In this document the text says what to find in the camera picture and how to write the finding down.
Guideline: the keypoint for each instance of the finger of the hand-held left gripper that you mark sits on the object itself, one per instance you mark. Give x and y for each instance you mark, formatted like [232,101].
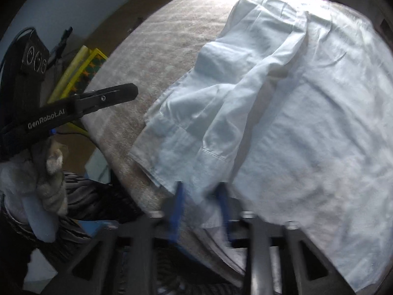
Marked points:
[107,96]

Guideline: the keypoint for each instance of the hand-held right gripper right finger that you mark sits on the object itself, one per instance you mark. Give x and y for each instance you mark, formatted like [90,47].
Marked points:
[223,212]

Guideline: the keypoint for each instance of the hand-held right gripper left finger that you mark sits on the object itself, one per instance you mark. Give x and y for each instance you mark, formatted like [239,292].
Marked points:
[177,212]

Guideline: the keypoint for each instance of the white shirt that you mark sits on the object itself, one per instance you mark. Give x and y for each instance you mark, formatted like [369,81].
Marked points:
[291,123]

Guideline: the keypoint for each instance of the person's left forearm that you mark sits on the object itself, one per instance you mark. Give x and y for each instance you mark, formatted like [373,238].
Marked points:
[12,233]

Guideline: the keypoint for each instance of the person's left hand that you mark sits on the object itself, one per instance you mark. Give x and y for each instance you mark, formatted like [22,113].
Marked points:
[46,178]

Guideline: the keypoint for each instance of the yellow framed patterned board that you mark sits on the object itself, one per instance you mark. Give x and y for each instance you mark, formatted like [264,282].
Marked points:
[89,67]

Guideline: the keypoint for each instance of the yellow-green foam tube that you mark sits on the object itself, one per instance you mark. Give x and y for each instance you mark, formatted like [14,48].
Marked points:
[72,70]

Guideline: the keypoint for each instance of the plaid blanket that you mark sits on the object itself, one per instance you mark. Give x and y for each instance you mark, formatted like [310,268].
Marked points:
[159,49]

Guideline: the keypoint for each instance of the person's striped clothing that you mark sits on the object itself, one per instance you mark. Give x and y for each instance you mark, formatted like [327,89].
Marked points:
[98,196]

